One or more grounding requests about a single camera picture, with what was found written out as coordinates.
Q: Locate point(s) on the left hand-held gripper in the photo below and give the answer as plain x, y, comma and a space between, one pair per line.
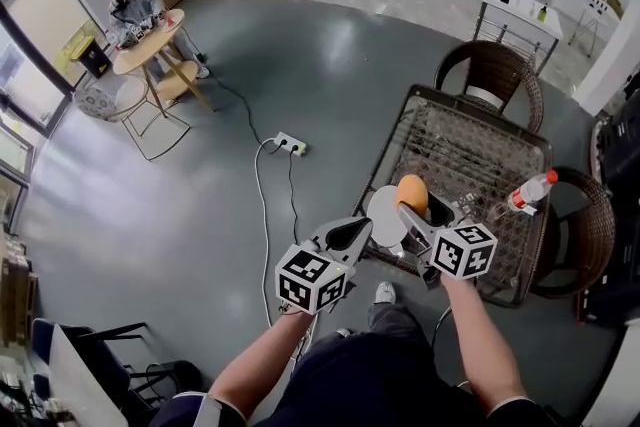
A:
310, 280

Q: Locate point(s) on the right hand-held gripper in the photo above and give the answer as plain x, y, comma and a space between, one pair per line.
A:
465, 252

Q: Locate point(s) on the white round plate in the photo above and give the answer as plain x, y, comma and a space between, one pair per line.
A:
382, 220

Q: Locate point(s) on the person's right forearm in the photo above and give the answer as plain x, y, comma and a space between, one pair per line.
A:
482, 345

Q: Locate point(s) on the person's left forearm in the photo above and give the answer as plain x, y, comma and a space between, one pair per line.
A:
260, 365

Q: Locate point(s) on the person's right white shoe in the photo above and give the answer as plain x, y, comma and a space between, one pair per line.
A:
385, 293

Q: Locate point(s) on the person's white shoe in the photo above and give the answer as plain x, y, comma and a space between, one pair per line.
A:
343, 333
385, 293

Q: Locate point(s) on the glass-topped rattan table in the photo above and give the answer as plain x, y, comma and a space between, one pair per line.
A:
470, 155

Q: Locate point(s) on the person's grey trousers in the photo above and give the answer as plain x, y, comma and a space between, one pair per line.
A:
395, 322

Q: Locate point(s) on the clear red-labelled water bottle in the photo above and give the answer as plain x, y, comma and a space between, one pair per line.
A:
530, 192

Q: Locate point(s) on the person's left white shoe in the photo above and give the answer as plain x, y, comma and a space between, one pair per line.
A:
343, 333

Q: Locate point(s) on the white power strip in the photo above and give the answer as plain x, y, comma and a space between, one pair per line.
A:
291, 144

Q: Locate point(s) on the person's dark navy top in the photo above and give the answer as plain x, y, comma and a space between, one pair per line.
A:
365, 390

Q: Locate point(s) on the brown wicker chair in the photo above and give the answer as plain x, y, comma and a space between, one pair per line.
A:
595, 215
520, 80

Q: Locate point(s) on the large black machine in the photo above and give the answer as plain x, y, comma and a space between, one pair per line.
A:
625, 215

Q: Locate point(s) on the round wooden stool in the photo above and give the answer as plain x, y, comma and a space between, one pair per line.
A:
177, 77

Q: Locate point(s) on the small green bottle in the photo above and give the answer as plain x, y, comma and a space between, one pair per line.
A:
542, 13

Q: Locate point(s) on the dark blue chair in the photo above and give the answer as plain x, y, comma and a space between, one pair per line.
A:
105, 360

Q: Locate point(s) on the round wooden table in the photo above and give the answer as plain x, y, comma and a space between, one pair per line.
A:
150, 42

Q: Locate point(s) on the white table board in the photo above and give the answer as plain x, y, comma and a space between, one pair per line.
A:
82, 380

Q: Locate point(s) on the yellow and black bin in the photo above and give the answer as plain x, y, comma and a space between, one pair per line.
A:
90, 57

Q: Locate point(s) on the stack of wooden pallets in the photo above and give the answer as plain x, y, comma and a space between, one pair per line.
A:
15, 285

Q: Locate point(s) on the black-framed glass window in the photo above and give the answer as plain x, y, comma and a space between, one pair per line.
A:
20, 15

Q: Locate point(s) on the white metal-frame table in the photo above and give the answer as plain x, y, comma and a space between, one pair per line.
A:
525, 12

